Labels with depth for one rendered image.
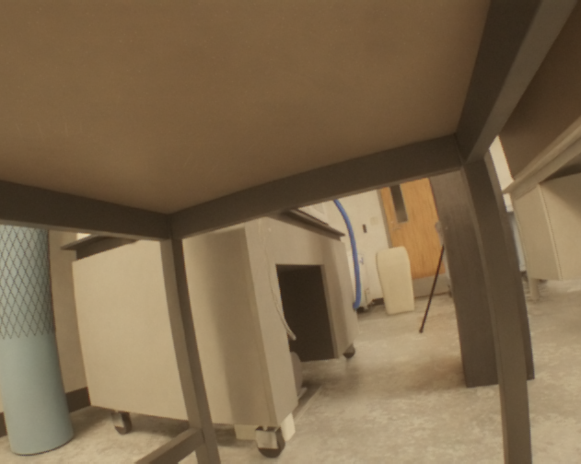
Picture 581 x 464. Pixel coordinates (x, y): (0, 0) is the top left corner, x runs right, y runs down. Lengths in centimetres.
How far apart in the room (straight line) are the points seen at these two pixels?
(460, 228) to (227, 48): 103
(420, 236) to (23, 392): 452
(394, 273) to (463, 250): 229
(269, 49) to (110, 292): 98
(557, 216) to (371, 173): 185
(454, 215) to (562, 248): 123
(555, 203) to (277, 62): 214
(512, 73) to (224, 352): 80
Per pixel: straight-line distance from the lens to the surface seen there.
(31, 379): 132
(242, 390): 86
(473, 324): 122
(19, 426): 138
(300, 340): 148
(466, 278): 120
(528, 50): 32
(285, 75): 35
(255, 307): 79
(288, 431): 107
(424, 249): 472
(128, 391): 117
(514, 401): 63
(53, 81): 34
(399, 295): 347
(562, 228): 232
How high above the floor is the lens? 47
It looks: 8 degrees up
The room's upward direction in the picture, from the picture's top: 9 degrees counter-clockwise
